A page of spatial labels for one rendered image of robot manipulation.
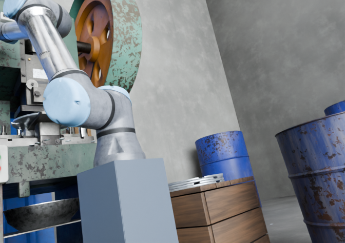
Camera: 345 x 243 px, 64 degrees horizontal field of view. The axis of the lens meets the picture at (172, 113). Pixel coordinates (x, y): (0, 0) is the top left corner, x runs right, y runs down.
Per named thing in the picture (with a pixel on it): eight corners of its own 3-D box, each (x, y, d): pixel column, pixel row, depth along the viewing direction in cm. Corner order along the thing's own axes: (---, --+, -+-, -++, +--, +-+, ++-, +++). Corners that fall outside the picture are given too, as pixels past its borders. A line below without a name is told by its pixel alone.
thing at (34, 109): (62, 116, 146) (61, 106, 148) (20, 115, 133) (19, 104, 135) (53, 125, 158) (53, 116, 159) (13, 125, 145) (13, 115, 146)
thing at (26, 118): (86, 114, 133) (86, 113, 133) (18, 112, 115) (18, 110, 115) (66, 131, 154) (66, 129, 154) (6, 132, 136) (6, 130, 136)
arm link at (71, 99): (122, 112, 76) (55, -4, 98) (80, 102, 63) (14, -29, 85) (94, 139, 79) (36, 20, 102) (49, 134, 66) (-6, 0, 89)
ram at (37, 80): (60, 102, 142) (56, 52, 150) (27, 101, 133) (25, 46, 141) (50, 114, 155) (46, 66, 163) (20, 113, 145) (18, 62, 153)
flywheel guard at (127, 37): (154, 82, 148) (131, -39, 170) (105, 77, 130) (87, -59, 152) (81, 135, 223) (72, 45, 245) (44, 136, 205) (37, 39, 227)
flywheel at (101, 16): (121, 126, 185) (161, 22, 154) (92, 126, 172) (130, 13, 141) (87, 74, 231) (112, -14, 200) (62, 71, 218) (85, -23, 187)
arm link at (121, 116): (143, 129, 86) (136, 89, 90) (115, 124, 75) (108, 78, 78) (113, 139, 91) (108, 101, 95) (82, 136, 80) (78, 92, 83)
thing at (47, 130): (76, 139, 123) (73, 110, 127) (42, 140, 114) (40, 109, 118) (58, 152, 141) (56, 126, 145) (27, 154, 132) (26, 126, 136)
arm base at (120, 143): (156, 158, 82) (151, 126, 85) (115, 161, 71) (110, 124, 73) (124, 168, 91) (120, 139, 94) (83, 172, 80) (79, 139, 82)
